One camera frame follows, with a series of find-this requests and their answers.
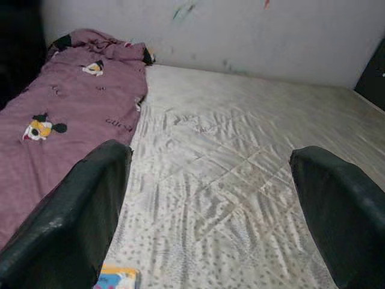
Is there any black tufted headboard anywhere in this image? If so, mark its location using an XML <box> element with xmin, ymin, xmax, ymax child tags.
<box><xmin>354</xmin><ymin>38</ymin><xmax>385</xmax><ymax>112</ymax></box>

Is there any colourful children's book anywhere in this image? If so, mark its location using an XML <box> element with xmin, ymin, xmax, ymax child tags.
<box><xmin>96</xmin><ymin>263</ymin><xmax>142</xmax><ymax>289</ymax></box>

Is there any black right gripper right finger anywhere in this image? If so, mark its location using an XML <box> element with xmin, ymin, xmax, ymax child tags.
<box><xmin>289</xmin><ymin>146</ymin><xmax>385</xmax><ymax>289</ymax></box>

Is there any purple cartoon print blanket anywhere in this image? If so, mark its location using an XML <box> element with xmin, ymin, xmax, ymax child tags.
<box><xmin>0</xmin><ymin>28</ymin><xmax>156</xmax><ymax>250</ymax></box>

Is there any white quilted mattress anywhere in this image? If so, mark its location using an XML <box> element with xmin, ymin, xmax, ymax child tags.
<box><xmin>105</xmin><ymin>64</ymin><xmax>385</xmax><ymax>289</ymax></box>

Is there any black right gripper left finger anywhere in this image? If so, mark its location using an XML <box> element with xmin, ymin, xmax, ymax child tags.
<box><xmin>0</xmin><ymin>139</ymin><xmax>134</xmax><ymax>289</ymax></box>

